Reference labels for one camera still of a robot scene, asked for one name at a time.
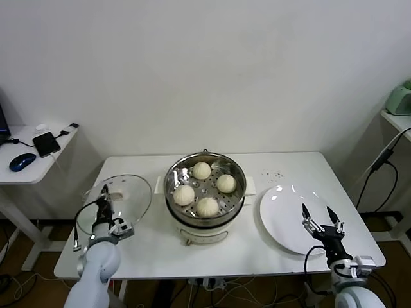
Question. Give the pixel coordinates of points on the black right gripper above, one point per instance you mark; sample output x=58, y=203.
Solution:
x=330, y=240

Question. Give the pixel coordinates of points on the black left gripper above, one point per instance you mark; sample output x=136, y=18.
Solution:
x=105, y=211

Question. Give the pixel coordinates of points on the round glass pot lid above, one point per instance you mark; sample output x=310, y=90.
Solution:
x=135, y=199

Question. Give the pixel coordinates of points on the white steamed baozi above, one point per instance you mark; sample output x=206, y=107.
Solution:
x=184, y=195
x=207, y=207
x=226, y=183
x=202, y=170

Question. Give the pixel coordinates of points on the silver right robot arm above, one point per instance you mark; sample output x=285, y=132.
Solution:
x=356, y=295

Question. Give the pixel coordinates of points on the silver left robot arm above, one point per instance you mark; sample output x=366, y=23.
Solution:
x=96, y=263

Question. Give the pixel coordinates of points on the stainless steel steamer basket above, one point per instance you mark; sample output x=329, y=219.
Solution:
x=173, y=179

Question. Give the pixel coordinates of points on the round white plate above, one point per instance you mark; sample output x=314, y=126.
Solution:
x=282, y=218

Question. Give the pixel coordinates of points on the white left wrist plug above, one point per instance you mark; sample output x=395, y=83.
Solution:
x=77, y=246

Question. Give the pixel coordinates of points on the black usb adapter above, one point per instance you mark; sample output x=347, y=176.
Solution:
x=65, y=131

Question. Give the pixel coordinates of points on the black smartphone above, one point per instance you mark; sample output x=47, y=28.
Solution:
x=46, y=145

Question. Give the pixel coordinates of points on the white side desk with mouse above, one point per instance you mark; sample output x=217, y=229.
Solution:
x=25, y=176

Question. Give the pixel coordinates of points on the blue computer mouse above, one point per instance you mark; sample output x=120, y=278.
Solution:
x=22, y=162

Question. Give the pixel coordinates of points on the small white round case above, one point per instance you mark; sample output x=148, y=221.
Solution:
x=40, y=129

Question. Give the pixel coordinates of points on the cream electric cooker pot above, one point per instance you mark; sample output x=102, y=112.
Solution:
x=202, y=235

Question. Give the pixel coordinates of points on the dark laptop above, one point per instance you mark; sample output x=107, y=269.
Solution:
x=3, y=122

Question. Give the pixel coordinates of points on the white power strip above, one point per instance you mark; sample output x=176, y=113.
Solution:
x=208, y=283

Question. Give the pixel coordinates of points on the pale green appliance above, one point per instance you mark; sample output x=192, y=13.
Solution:
x=399, y=99

